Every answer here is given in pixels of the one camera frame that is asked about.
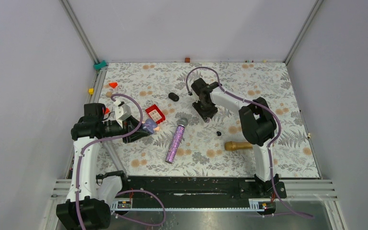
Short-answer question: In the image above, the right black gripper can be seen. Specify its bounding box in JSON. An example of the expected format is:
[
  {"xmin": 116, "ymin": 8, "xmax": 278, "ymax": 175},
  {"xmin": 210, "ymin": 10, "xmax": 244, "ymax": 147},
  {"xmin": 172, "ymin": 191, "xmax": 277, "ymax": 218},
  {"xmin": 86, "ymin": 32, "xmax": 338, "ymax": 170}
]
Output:
[{"xmin": 192, "ymin": 99, "xmax": 218, "ymax": 122}]

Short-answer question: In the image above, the lavender earbud charging case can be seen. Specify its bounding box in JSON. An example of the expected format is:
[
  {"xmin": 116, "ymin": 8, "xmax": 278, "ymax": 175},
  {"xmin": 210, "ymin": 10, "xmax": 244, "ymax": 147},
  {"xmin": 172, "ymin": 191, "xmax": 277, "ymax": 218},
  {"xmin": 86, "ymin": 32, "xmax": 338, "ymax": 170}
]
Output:
[{"xmin": 141, "ymin": 118, "xmax": 158, "ymax": 133}]

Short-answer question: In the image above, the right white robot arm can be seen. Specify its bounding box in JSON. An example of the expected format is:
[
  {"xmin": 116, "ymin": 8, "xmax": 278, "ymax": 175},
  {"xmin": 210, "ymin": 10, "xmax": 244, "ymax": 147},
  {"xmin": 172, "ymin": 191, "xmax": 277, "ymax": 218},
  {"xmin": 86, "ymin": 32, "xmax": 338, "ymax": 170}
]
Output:
[{"xmin": 187, "ymin": 78, "xmax": 280, "ymax": 198}]

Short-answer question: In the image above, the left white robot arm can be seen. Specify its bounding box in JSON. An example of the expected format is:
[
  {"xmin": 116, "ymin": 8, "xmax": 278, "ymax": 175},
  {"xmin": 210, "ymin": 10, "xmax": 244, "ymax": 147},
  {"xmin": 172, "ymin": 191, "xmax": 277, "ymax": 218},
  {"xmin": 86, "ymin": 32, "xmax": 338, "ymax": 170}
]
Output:
[{"xmin": 56, "ymin": 102, "xmax": 143, "ymax": 230}]

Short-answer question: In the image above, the black oval earbud case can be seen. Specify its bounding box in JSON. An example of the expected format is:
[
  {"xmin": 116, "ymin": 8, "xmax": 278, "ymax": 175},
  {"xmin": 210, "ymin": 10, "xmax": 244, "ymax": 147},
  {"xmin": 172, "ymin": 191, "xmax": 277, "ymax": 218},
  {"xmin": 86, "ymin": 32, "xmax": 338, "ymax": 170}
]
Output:
[{"xmin": 168, "ymin": 92, "xmax": 180, "ymax": 102}]

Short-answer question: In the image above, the floral table mat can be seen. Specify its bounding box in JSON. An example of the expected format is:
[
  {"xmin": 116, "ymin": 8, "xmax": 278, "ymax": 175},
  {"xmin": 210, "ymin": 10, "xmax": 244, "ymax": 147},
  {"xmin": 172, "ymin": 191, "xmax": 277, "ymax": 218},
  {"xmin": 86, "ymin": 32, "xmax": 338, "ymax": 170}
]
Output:
[{"xmin": 90, "ymin": 62, "xmax": 321, "ymax": 178}]

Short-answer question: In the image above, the red toy block tray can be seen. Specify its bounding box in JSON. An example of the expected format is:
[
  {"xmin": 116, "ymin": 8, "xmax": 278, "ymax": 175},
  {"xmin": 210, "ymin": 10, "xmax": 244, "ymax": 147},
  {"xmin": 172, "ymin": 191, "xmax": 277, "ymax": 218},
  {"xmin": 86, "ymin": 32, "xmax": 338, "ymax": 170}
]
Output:
[{"xmin": 145, "ymin": 104, "xmax": 165, "ymax": 124}]

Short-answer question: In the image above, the purple glitter microphone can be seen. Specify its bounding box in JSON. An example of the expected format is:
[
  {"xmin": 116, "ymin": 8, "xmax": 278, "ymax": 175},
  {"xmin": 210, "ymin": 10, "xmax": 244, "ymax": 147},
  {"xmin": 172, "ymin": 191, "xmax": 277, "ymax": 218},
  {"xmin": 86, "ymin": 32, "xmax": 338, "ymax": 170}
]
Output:
[{"xmin": 165, "ymin": 117, "xmax": 188, "ymax": 164}]

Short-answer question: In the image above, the gold microphone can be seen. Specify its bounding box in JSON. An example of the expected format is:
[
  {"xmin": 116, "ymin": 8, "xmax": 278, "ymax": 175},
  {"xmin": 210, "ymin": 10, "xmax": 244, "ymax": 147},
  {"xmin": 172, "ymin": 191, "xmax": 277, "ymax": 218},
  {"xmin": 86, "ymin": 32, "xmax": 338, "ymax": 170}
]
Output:
[{"xmin": 224, "ymin": 141, "xmax": 253, "ymax": 151}]

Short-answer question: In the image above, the red triangular block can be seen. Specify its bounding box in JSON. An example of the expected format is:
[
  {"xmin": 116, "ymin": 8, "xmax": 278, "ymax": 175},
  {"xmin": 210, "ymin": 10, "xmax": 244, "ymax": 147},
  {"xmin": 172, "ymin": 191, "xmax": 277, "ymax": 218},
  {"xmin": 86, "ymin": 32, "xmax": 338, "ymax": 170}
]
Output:
[{"xmin": 108, "ymin": 82, "xmax": 118, "ymax": 89}]

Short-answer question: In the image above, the teal clamp block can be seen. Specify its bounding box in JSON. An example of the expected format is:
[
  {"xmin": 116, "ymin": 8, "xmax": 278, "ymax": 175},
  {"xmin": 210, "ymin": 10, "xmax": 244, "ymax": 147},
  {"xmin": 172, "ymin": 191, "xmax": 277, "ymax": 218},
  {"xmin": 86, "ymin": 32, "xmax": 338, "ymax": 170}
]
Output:
[{"xmin": 93, "ymin": 60, "xmax": 107, "ymax": 70}]

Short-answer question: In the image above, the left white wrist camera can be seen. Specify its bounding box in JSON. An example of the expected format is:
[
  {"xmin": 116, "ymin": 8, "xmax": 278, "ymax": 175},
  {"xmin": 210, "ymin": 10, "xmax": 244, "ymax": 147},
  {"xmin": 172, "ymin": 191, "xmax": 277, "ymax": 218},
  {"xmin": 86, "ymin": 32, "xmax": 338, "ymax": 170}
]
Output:
[{"xmin": 113, "ymin": 99, "xmax": 131, "ymax": 127}]

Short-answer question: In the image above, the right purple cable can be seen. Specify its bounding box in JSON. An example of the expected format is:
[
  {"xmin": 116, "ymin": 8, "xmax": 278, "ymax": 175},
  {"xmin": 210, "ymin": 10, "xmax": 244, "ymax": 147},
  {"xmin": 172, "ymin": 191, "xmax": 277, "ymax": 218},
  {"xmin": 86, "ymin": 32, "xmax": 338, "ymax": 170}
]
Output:
[{"xmin": 185, "ymin": 66, "xmax": 315, "ymax": 219}]

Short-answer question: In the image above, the purple cable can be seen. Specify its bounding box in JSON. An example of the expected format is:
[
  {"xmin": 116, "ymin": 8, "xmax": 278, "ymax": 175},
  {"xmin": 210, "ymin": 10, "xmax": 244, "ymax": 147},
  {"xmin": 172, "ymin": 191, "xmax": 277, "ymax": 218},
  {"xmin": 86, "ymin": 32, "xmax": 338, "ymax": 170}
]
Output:
[
  {"xmin": 185, "ymin": 66, "xmax": 315, "ymax": 219},
  {"xmin": 74, "ymin": 93, "xmax": 167, "ymax": 230}
]

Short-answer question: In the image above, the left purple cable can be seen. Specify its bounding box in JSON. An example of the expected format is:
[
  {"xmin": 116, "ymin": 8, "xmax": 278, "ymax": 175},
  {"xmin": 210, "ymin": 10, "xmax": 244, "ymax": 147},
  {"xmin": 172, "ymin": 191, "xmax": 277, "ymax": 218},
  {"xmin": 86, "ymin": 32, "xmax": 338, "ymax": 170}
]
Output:
[{"xmin": 74, "ymin": 93, "xmax": 167, "ymax": 230}]

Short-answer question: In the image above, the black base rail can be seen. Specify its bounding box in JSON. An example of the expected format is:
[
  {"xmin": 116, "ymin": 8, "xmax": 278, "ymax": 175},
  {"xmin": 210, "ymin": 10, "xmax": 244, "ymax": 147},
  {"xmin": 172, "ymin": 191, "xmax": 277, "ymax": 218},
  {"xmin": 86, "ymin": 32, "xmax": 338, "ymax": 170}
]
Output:
[{"xmin": 110, "ymin": 176, "xmax": 287, "ymax": 212}]

